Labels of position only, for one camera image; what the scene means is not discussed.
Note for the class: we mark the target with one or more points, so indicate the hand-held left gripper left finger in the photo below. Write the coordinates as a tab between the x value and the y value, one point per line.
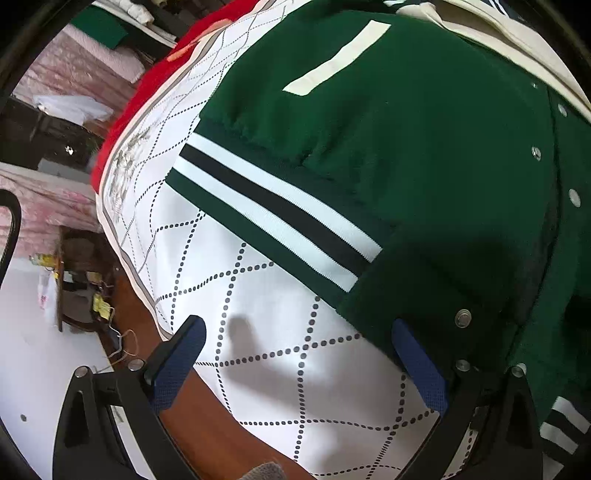
178	360

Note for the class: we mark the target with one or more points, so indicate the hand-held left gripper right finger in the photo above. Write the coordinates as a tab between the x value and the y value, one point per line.
422	364

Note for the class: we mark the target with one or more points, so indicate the green and cream varsity jacket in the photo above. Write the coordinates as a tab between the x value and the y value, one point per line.
392	138

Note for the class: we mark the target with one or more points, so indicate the white diamond-patterned sheet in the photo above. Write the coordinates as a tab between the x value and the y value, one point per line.
258	346

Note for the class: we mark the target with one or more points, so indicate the yellow packet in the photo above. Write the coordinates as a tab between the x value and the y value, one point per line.
99	304

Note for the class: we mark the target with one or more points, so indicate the small wooden stool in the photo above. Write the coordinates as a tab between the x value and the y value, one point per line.
81	258

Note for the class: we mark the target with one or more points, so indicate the grey fuzzy footwear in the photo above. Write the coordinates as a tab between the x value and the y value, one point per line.
265	471

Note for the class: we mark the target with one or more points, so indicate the white smooth furniture panel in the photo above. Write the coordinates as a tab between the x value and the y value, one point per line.
32	369

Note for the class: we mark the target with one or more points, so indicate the white bag with red print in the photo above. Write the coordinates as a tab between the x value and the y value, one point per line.
47	295

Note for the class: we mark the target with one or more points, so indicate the pink floral cloth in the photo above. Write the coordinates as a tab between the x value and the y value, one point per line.
46	198

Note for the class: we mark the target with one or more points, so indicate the red floral blanket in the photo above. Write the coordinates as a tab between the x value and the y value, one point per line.
152	87

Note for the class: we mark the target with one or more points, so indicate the white plastic bag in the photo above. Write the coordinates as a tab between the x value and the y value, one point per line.
69	107

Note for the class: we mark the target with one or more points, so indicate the pink quilted bedding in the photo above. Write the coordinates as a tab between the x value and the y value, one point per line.
78	60

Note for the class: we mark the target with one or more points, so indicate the green cloth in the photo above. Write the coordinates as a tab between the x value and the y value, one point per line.
99	25

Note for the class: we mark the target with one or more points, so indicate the white puffer jacket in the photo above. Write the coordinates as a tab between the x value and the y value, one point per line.
134	9

